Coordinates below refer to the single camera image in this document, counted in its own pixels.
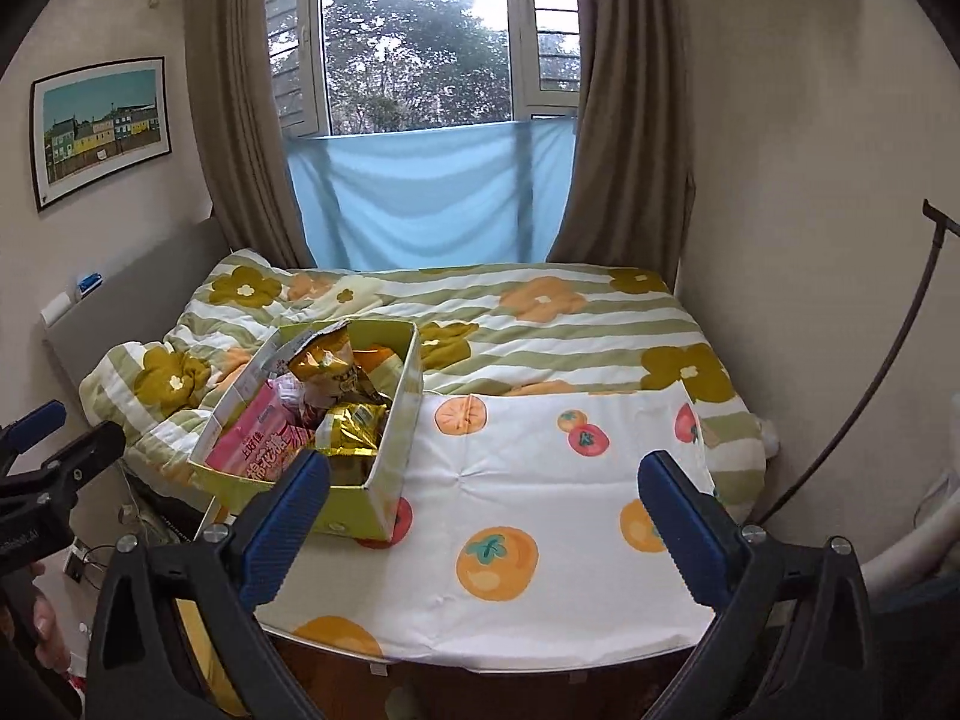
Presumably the framed wall poster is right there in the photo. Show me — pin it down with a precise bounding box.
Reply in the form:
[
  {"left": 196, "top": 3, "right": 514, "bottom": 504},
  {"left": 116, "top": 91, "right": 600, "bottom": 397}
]
[{"left": 30, "top": 56, "right": 173, "bottom": 212}]

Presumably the white persimmon print cloth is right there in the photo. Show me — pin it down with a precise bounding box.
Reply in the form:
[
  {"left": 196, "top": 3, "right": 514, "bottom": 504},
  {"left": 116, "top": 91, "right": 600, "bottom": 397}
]
[{"left": 259, "top": 382, "right": 740, "bottom": 672}]

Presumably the black curved cable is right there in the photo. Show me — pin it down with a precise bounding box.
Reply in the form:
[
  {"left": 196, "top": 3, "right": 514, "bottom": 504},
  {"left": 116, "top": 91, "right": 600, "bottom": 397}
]
[{"left": 754, "top": 199, "right": 960, "bottom": 522}]

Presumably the pink snack packet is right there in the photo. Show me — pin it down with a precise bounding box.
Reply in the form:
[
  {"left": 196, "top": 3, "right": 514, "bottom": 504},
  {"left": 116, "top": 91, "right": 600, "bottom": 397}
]
[{"left": 204, "top": 382, "right": 316, "bottom": 481}]

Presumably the white power socket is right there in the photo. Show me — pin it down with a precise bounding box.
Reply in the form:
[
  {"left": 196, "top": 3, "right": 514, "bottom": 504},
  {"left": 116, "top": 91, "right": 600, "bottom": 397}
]
[{"left": 64, "top": 540, "right": 95, "bottom": 586}]

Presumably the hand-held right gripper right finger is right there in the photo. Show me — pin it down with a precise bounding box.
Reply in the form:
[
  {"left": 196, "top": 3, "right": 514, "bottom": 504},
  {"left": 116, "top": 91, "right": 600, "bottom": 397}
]
[{"left": 637, "top": 451, "right": 875, "bottom": 720}]

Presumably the brown curtain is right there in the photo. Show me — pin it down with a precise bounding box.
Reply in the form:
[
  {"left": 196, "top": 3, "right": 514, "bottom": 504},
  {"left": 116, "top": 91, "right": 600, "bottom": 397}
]
[
  {"left": 184, "top": 0, "right": 308, "bottom": 271},
  {"left": 547, "top": 0, "right": 695, "bottom": 267}
]

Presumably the light blue window cloth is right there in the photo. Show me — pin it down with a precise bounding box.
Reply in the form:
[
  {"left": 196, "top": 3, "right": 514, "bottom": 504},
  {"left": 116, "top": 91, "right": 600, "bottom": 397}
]
[{"left": 285, "top": 116, "right": 578, "bottom": 271}]

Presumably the grey headboard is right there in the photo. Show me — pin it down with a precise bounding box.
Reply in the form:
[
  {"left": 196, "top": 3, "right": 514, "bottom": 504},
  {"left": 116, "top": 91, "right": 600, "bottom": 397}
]
[{"left": 41, "top": 217, "right": 230, "bottom": 391}]

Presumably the yellow and gold snack packet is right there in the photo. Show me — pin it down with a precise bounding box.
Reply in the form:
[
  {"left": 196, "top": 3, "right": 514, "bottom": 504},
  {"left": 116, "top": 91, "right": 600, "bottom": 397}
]
[{"left": 289, "top": 330, "right": 391, "bottom": 412}]

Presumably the person's left hand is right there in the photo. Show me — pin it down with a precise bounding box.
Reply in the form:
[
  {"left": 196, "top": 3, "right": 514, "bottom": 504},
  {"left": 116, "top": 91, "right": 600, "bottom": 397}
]
[{"left": 30, "top": 591, "right": 57, "bottom": 662}]

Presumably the white framed window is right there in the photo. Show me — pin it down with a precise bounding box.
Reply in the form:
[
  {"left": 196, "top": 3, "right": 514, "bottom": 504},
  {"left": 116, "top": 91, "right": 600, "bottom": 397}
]
[{"left": 262, "top": 0, "right": 582, "bottom": 140}]

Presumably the shiny gold snack packet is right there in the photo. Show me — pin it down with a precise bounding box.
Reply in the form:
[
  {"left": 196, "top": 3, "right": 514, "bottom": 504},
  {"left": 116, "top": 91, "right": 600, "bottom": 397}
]
[{"left": 315, "top": 401, "right": 391, "bottom": 460}]

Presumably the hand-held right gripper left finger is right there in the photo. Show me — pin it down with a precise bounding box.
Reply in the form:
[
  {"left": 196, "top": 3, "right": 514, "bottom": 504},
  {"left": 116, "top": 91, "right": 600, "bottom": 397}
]
[{"left": 86, "top": 450, "right": 331, "bottom": 720}]

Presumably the yellow bag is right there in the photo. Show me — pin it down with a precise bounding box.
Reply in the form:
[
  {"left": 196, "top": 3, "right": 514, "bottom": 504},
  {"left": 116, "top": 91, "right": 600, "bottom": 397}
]
[{"left": 176, "top": 600, "right": 252, "bottom": 717}]

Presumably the floral striped blanket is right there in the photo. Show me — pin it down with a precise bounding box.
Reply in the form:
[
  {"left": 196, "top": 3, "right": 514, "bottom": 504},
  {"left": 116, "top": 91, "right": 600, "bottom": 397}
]
[{"left": 79, "top": 249, "right": 766, "bottom": 481}]

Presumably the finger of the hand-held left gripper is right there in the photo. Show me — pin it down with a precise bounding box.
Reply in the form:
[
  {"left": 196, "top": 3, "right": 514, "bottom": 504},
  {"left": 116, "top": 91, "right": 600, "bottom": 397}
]
[
  {"left": 0, "top": 401, "right": 67, "bottom": 464},
  {"left": 0, "top": 420, "right": 127, "bottom": 522}
]

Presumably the green cardboard box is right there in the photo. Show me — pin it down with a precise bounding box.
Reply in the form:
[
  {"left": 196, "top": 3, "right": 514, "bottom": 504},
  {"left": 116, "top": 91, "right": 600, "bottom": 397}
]
[{"left": 187, "top": 319, "right": 422, "bottom": 547}]

